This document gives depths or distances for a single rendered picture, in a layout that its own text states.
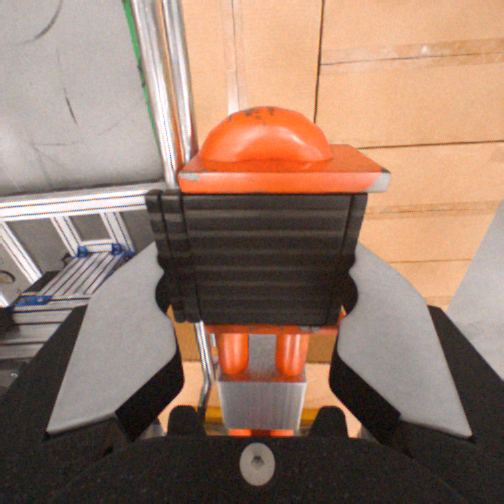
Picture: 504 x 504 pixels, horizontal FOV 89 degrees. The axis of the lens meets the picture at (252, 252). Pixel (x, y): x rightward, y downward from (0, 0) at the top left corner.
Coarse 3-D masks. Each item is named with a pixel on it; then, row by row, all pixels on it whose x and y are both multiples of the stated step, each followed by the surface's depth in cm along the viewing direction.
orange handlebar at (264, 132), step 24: (240, 120) 10; (264, 120) 9; (288, 120) 9; (216, 144) 10; (240, 144) 10; (264, 144) 10; (288, 144) 10; (312, 144) 10; (216, 336) 16; (240, 336) 16; (288, 336) 16; (240, 360) 17; (288, 360) 17; (240, 432) 22; (264, 432) 27; (288, 432) 22
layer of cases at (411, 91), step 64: (192, 0) 56; (256, 0) 56; (320, 0) 56; (384, 0) 56; (448, 0) 55; (192, 64) 62; (256, 64) 62; (320, 64) 62; (384, 64) 62; (448, 64) 61; (320, 128) 70; (384, 128) 69; (448, 128) 69; (384, 192) 79; (448, 192) 79; (384, 256) 92; (448, 256) 91
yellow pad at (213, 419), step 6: (210, 408) 47; (216, 408) 47; (210, 414) 46; (216, 414) 46; (210, 420) 47; (216, 420) 47; (222, 420) 47; (204, 426) 47; (210, 426) 47; (216, 426) 47; (222, 426) 47; (222, 432) 48
